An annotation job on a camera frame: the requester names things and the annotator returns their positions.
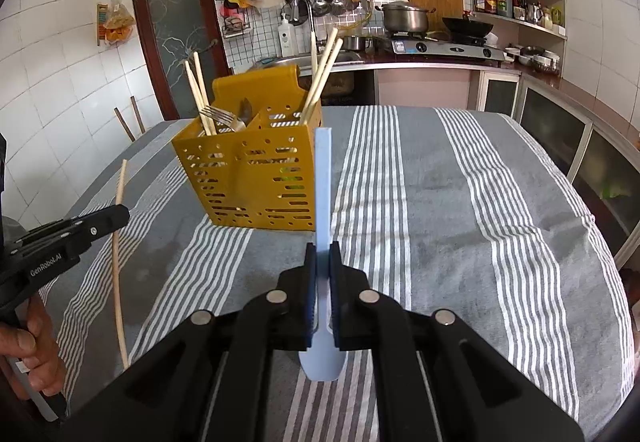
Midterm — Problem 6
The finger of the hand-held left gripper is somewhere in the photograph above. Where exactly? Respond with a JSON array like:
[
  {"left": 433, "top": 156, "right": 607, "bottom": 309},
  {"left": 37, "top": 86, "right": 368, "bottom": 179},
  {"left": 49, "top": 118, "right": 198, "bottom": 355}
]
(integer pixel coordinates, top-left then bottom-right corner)
[{"left": 12, "top": 204, "right": 131, "bottom": 248}]

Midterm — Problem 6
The wire wall rack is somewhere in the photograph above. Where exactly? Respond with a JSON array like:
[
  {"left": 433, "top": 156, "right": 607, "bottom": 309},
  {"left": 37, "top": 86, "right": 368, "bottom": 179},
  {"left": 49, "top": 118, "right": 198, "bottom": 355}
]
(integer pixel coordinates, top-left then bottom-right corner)
[{"left": 220, "top": 0, "right": 251, "bottom": 39}]

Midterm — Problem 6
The black wok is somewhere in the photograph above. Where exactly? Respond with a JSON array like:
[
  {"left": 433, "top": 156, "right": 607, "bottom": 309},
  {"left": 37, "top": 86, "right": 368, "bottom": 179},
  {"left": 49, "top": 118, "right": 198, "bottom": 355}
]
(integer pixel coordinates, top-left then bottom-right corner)
[{"left": 442, "top": 16, "right": 496, "bottom": 43}]

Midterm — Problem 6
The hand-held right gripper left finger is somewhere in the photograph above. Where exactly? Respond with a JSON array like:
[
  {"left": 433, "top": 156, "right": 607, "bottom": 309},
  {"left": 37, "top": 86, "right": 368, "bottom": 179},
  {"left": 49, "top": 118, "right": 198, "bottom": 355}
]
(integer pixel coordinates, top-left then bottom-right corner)
[{"left": 59, "top": 242, "right": 318, "bottom": 442}]

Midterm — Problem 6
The brown frosted glass door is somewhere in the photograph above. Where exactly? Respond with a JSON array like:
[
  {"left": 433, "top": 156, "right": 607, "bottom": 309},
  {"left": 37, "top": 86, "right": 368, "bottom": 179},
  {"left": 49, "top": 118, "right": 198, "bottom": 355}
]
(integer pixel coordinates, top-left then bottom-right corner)
[{"left": 128, "top": 0, "right": 233, "bottom": 120}]

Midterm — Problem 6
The grey white striped tablecloth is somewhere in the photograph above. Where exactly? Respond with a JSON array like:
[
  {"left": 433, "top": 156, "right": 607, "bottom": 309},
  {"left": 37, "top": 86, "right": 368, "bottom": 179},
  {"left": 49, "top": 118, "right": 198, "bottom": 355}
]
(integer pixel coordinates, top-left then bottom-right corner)
[{"left": 37, "top": 104, "right": 636, "bottom": 442}]

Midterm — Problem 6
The yellow perforated utensil holder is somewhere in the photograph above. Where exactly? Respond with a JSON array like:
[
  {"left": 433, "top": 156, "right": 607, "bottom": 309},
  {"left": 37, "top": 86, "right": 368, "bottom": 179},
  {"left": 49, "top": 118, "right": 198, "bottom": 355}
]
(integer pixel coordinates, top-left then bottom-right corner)
[{"left": 171, "top": 64, "right": 323, "bottom": 233}]

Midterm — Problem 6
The steel sink faucet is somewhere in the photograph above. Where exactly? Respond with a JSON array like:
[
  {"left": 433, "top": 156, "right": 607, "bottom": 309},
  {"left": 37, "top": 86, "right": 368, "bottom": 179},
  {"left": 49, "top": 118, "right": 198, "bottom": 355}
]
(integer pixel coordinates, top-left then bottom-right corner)
[{"left": 292, "top": 0, "right": 318, "bottom": 53}]

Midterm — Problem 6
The steel gas stove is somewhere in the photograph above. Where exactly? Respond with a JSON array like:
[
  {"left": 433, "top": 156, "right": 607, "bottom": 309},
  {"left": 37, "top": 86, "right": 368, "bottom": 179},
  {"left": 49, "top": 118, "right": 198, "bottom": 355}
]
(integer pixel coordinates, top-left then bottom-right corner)
[{"left": 390, "top": 36, "right": 507, "bottom": 63}]

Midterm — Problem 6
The person's left hand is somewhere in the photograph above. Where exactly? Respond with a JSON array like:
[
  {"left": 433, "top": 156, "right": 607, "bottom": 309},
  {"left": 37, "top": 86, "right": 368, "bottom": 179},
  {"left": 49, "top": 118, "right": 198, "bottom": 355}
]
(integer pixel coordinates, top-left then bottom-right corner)
[{"left": 0, "top": 294, "right": 68, "bottom": 403}]

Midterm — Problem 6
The corner wall shelf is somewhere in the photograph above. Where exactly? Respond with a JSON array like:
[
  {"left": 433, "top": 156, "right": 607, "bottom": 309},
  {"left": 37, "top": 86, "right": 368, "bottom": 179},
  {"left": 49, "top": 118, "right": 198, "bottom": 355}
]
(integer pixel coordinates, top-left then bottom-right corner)
[{"left": 470, "top": 0, "right": 568, "bottom": 40}]

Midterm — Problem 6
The wooden stick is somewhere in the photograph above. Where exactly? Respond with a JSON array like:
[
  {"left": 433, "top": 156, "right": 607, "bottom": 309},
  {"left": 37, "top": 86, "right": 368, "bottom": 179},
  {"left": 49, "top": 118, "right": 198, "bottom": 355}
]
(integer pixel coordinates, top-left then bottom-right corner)
[
  {"left": 131, "top": 96, "right": 147, "bottom": 134},
  {"left": 114, "top": 108, "right": 136, "bottom": 142}
]

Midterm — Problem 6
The steel cooking pot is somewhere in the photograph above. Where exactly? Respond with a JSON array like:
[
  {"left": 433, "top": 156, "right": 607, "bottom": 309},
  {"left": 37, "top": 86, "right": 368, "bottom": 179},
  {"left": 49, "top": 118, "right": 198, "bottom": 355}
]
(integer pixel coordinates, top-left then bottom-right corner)
[{"left": 375, "top": 0, "right": 437, "bottom": 34}]

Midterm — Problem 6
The hanging plastic bag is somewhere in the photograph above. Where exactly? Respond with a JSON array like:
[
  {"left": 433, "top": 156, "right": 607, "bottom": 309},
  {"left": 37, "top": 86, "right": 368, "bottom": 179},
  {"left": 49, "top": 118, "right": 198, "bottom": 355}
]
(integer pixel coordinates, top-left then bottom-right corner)
[{"left": 97, "top": 2, "right": 136, "bottom": 45}]

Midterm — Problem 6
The kitchen counter with cabinets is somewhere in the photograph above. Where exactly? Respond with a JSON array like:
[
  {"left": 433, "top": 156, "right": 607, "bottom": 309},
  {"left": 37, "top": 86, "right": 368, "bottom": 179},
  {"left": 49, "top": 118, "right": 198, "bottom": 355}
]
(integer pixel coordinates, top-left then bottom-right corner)
[{"left": 372, "top": 59, "right": 640, "bottom": 268}]

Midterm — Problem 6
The metal fork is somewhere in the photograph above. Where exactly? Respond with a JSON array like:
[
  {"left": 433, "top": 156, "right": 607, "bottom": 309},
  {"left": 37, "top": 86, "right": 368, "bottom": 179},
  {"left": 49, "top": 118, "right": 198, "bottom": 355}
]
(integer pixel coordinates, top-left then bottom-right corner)
[{"left": 201, "top": 104, "right": 247, "bottom": 133}]

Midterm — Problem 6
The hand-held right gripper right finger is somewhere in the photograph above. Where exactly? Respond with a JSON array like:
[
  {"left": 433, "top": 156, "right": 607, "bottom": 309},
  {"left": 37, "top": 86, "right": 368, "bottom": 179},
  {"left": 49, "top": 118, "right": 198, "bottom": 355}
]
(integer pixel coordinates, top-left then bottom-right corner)
[{"left": 327, "top": 242, "right": 586, "bottom": 442}]

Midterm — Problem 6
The white soap bottle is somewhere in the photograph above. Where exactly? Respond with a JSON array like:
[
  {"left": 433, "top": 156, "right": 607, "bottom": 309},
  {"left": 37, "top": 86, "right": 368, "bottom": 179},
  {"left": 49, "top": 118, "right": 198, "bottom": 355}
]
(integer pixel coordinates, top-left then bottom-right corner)
[{"left": 279, "top": 12, "right": 297, "bottom": 58}]

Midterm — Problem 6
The stack of steel bowls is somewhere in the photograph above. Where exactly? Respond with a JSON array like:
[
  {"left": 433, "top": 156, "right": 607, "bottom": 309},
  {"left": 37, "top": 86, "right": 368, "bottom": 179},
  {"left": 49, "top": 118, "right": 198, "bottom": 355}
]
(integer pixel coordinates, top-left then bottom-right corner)
[{"left": 505, "top": 44, "right": 563, "bottom": 75}]

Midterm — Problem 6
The steel kitchen sink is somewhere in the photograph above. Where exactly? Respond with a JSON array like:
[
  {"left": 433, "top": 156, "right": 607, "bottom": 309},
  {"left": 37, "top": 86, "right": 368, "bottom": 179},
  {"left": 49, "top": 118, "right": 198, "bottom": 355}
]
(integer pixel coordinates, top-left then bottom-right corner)
[{"left": 250, "top": 49, "right": 366, "bottom": 71}]

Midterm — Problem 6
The light blue plastic fork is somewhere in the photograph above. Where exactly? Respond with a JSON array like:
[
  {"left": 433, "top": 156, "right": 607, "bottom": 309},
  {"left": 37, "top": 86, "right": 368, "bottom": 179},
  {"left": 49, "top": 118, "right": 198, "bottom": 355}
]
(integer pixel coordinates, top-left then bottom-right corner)
[{"left": 298, "top": 126, "right": 348, "bottom": 383}]

